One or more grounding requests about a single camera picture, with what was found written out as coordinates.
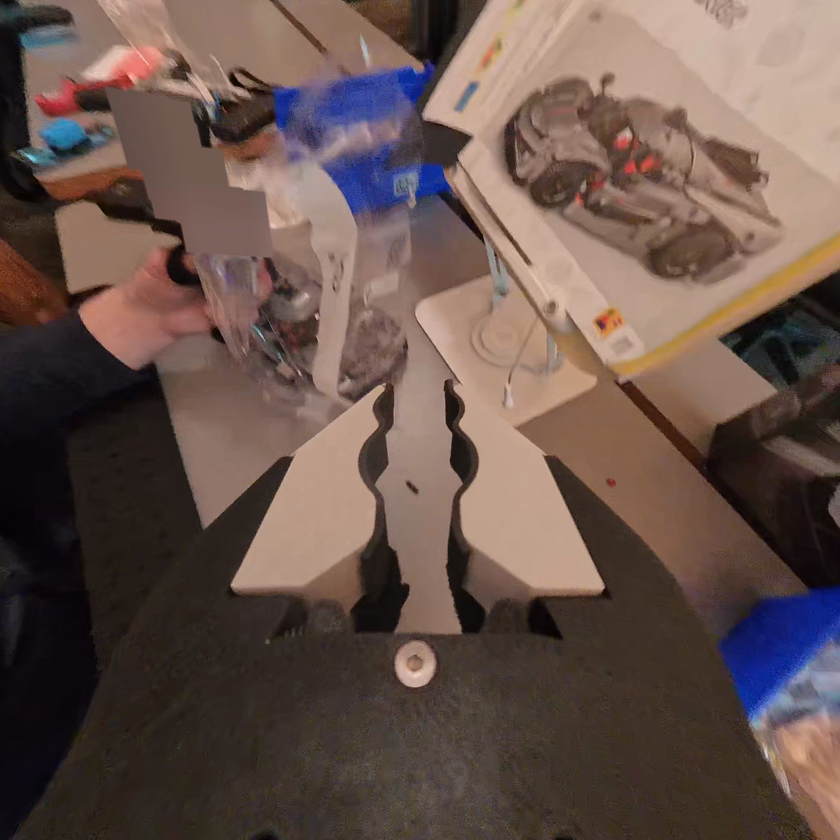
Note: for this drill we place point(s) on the person's left hand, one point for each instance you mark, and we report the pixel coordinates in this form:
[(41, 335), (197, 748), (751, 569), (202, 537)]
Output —
[(144, 308)]

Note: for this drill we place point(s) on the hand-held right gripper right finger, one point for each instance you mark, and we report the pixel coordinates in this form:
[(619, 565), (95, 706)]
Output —
[(525, 525)]

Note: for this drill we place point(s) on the blue plastic bin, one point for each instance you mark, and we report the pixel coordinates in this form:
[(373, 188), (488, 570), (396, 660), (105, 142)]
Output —
[(768, 643)]

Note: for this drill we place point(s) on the clear bag of lego parts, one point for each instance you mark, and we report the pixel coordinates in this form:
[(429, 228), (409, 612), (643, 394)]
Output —
[(367, 328)]

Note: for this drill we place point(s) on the black lego set box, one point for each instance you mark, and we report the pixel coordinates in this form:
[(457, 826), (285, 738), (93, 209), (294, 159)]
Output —
[(774, 492)]

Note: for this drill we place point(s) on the red plastic object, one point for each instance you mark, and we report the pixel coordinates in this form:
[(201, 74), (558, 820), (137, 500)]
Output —
[(98, 82)]

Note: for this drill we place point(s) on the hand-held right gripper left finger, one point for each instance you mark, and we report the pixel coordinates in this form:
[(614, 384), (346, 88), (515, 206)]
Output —
[(308, 525)]

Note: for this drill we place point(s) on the white metal book stand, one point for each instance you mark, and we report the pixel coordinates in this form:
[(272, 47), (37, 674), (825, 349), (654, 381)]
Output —
[(446, 328)]

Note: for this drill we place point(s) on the black perforated pad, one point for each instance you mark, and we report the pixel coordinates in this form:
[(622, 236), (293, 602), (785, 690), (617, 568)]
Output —
[(131, 525)]

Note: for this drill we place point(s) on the light blue plastic object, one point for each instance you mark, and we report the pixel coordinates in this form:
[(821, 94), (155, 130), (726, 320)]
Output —
[(65, 134)]

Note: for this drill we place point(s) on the lego instruction booklet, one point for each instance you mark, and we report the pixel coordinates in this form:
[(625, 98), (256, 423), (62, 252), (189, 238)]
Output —
[(656, 164)]

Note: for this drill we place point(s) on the person's left forearm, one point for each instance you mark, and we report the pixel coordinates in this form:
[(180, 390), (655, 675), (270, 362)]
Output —
[(46, 380)]

